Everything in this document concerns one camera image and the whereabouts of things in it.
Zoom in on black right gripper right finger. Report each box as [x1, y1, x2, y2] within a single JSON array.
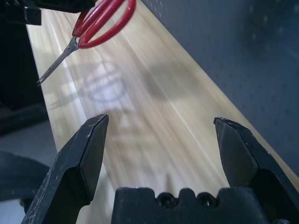
[[213, 117, 299, 224]]

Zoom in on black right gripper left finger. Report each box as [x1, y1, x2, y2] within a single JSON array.
[[22, 114, 110, 224]]

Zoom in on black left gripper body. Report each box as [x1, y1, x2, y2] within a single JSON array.
[[13, 0, 96, 26]]

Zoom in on red handled scissors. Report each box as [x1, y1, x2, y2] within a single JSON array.
[[36, 0, 136, 86]]

